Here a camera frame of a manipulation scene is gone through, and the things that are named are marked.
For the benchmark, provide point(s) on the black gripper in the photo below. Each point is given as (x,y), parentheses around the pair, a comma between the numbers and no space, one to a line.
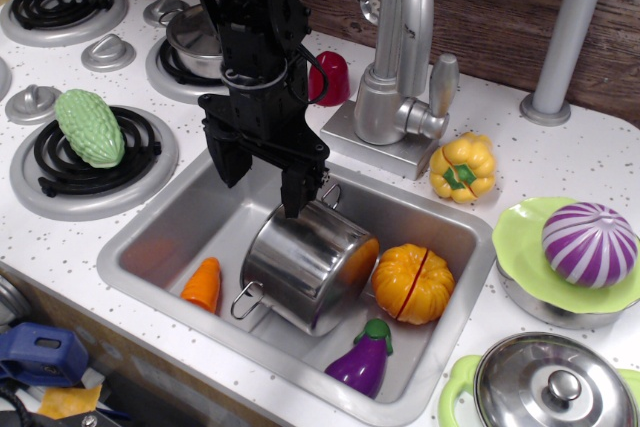
(267,121)

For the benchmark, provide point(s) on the stainless steel pot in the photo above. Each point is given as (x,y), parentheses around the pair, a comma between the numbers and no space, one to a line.
(309,270)

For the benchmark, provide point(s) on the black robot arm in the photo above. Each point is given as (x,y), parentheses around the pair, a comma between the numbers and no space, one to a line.
(265,69)

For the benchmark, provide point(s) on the silver toy sink basin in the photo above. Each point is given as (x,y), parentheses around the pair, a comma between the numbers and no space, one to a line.
(197,216)

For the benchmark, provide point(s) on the small steel pot on burner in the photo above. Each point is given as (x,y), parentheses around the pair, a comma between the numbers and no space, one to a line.
(195,43)

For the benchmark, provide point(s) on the red plastic cup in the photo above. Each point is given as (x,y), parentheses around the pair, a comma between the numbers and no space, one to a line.
(329,85)

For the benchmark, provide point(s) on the orange toy carrot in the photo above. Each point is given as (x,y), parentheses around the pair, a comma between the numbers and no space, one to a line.
(203,287)

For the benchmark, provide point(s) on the back right stove burner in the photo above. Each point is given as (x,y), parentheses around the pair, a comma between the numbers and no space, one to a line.
(172,87)

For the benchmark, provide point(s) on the stove burner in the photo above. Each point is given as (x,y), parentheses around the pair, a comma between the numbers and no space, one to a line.
(172,87)
(60,23)
(51,180)

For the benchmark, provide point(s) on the silver toy faucet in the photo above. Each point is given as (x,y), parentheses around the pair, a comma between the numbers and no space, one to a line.
(401,108)

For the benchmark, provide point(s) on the green toy bitter gourd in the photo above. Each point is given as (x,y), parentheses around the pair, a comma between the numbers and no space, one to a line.
(90,127)

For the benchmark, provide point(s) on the orange toy pumpkin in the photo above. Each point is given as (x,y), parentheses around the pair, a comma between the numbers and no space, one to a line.
(412,284)

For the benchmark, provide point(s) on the silver stove knob back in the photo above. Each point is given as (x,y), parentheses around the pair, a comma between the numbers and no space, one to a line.
(160,12)

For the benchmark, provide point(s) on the silver stove knob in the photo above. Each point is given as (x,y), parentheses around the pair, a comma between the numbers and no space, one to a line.
(33,105)
(111,53)
(160,12)

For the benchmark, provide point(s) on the silver stove knob middle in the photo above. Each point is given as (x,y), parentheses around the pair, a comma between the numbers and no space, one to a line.
(111,53)

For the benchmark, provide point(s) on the yellow toy bell pepper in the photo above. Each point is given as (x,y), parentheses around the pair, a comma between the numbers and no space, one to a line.
(463,170)

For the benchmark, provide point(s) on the front left stove burner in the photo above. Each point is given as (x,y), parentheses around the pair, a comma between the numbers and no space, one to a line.
(51,180)

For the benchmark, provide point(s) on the purple toy eggplant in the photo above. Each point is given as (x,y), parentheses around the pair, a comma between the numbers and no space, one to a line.
(363,367)

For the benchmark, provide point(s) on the silver stove knob front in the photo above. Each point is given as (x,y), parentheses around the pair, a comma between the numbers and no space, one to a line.
(33,105)

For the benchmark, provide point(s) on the light green plastic plate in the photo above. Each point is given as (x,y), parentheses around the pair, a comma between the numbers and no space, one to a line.
(517,242)

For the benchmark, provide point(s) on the back left stove burner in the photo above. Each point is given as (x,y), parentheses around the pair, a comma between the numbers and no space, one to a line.
(60,23)

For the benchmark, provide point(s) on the grey vertical pole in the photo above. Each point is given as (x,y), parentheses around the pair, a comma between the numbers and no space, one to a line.
(547,105)

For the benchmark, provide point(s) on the blue clamp tool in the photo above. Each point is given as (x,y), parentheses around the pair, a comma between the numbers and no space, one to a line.
(39,355)

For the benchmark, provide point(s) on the yellow sponge piece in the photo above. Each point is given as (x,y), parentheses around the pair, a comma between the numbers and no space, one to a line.
(61,402)

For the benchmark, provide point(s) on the purple striped toy onion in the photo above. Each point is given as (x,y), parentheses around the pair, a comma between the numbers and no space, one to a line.
(590,245)

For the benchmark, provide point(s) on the steel lid with knob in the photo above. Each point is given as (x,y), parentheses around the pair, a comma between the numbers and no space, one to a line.
(538,379)

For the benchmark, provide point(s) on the steel bowl under plate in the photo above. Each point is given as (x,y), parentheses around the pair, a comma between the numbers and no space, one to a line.
(554,315)

